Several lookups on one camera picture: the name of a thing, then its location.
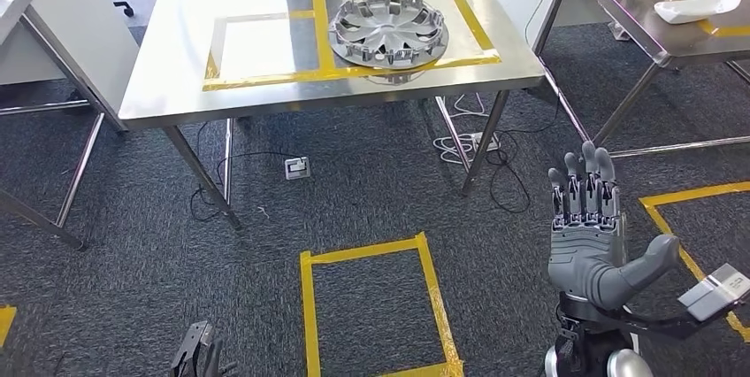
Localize black floor cable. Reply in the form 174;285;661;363
485;101;563;215
188;120;288;223

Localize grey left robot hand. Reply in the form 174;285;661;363
202;335;239;377

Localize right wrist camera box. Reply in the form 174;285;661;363
678;263;750;323

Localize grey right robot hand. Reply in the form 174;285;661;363
547;141;681;312

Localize white power strip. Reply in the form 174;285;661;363
468;132;502;153

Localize white plastic trim part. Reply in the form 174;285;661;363
653;0;744;26

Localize grey floor outlet box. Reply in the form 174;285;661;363
284;156;310;181

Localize white cable bundle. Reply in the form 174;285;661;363
432;92;490;165

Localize silver wheel cover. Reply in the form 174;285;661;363
329;0;450;71

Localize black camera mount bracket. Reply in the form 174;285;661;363
608;304;710;341

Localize white panel desk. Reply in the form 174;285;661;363
0;0;141;250

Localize yellow floor tape square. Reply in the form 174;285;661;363
300;232;464;377
0;305;18;347
639;181;750;343

